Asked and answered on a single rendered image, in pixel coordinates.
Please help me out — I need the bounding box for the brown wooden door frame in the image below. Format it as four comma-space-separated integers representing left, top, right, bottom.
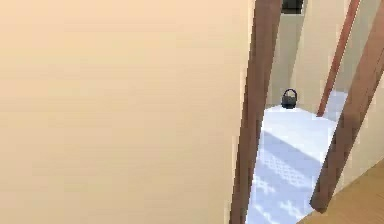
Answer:
316, 0, 362, 118
228, 0, 384, 224

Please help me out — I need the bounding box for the black basket with handle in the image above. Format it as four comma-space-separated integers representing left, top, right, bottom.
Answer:
280, 88, 298, 110

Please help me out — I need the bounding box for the dark framed wall picture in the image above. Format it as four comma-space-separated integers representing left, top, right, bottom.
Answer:
281, 0, 305, 15

